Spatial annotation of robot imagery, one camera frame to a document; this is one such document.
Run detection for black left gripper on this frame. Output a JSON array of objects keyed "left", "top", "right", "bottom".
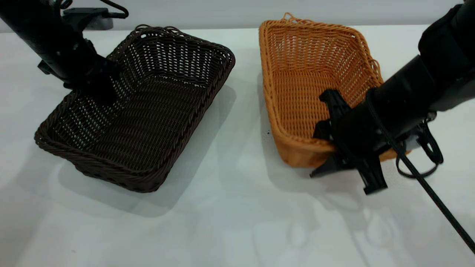
[{"left": 63, "top": 39, "right": 122, "bottom": 106}]

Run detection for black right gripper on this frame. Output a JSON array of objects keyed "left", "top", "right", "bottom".
[{"left": 310, "top": 89, "right": 427, "bottom": 195}]

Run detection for black woven wicker basket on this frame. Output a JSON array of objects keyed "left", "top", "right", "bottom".
[{"left": 34, "top": 24, "right": 236, "bottom": 193}]

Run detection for orange woven wicker basket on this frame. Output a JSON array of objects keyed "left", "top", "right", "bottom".
[{"left": 259, "top": 12, "right": 410, "bottom": 168}]

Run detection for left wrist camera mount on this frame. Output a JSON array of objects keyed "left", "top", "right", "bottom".
[{"left": 62, "top": 7, "right": 114, "bottom": 31}]

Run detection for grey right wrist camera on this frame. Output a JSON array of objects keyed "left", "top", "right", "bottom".
[{"left": 403, "top": 132, "right": 427, "bottom": 151}]

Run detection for black left camera cable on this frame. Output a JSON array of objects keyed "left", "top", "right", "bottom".
[{"left": 98, "top": 0, "right": 129, "bottom": 19}]

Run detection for long black right cable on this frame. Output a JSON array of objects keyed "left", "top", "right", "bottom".
[{"left": 366, "top": 89, "right": 475, "bottom": 254}]

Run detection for looped black right cable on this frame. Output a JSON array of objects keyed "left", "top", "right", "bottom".
[{"left": 395, "top": 119, "right": 444, "bottom": 178}]

